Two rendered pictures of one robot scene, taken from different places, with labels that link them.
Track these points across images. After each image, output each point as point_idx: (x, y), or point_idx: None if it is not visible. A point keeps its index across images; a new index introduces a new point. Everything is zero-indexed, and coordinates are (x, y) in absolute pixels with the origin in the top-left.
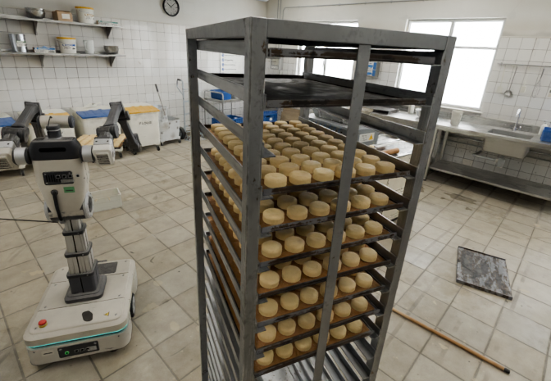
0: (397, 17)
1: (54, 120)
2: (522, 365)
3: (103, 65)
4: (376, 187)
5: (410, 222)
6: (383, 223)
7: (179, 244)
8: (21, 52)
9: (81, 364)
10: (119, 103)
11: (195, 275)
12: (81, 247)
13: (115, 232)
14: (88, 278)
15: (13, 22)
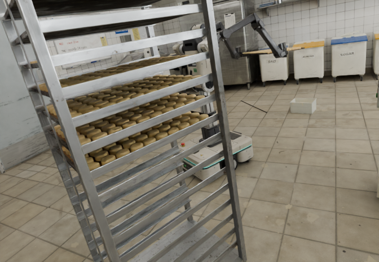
0: None
1: (195, 27)
2: None
3: None
4: (74, 23)
5: (34, 50)
6: (66, 60)
7: (313, 151)
8: None
9: (189, 177)
10: (251, 14)
11: (292, 175)
12: (205, 110)
13: (285, 127)
14: (207, 132)
15: None
